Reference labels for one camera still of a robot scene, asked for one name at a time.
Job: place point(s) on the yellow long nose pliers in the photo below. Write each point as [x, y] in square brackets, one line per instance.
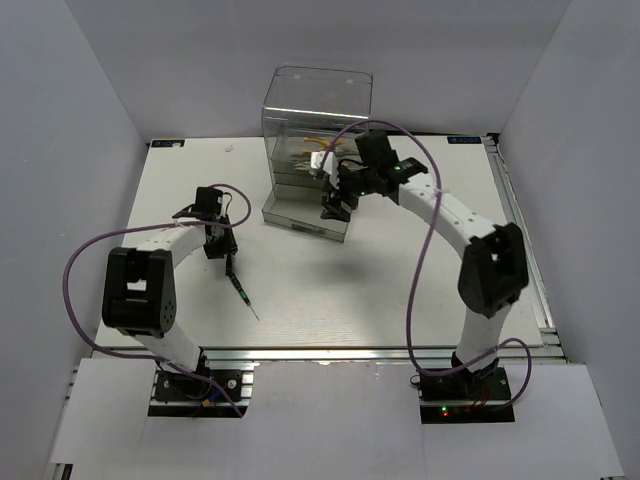
[321, 144]

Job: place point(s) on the black label sticker on table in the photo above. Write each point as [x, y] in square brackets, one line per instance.
[167, 143]

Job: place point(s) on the orange black handled pliers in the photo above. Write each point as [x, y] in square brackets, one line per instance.
[304, 164]

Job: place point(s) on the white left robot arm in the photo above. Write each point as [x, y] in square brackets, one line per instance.
[139, 299]

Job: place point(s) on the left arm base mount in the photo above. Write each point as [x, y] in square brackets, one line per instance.
[177, 395]

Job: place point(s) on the clear plastic drawer organizer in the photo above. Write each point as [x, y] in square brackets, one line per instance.
[303, 110]

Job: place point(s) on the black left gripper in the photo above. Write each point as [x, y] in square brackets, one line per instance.
[228, 246]

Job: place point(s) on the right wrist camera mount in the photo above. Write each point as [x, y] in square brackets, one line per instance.
[324, 165]

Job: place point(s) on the green screwdriver slanted left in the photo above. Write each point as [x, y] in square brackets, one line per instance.
[242, 293]

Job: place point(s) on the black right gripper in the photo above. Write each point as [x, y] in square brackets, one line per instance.
[335, 212]

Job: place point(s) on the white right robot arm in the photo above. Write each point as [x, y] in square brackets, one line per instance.
[493, 269]

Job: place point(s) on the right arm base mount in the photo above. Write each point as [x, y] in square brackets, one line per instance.
[445, 400]

